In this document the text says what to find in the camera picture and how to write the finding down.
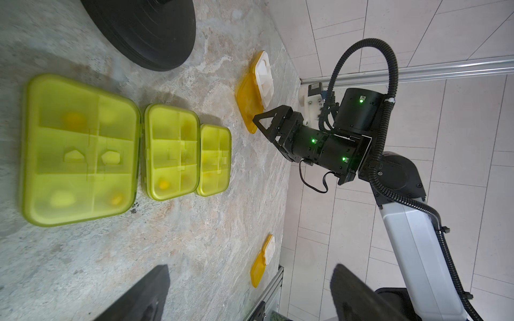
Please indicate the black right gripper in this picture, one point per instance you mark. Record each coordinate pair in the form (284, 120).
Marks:
(342, 150)

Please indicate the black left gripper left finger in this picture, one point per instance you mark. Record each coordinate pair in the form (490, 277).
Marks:
(144, 301)

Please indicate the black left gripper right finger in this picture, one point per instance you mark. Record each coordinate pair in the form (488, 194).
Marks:
(354, 300)

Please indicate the yellow pillbox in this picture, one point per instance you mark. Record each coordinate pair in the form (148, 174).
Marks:
(255, 91)
(262, 260)

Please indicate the green pillbox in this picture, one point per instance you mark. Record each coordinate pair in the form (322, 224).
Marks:
(215, 160)
(79, 152)
(171, 152)

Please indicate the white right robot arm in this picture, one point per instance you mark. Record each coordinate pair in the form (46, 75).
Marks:
(433, 289)

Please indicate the black microphone stand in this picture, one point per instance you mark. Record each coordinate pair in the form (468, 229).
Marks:
(156, 35)

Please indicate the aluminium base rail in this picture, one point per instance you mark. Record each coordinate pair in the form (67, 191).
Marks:
(266, 309)

